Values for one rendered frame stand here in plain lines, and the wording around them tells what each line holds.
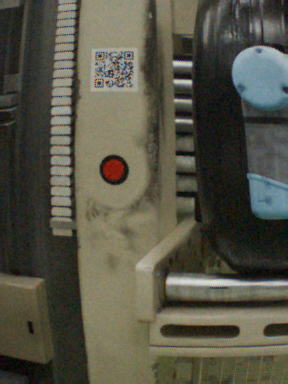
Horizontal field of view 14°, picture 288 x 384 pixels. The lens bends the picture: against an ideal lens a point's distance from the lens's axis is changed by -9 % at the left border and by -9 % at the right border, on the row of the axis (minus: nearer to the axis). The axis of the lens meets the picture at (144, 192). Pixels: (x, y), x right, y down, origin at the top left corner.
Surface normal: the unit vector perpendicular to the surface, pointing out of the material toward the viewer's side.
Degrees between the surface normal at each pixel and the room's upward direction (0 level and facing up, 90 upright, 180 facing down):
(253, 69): 83
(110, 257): 90
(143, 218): 90
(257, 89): 83
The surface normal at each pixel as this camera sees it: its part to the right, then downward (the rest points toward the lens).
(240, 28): -0.23, -0.34
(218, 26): -0.47, -0.34
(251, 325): -0.26, 0.20
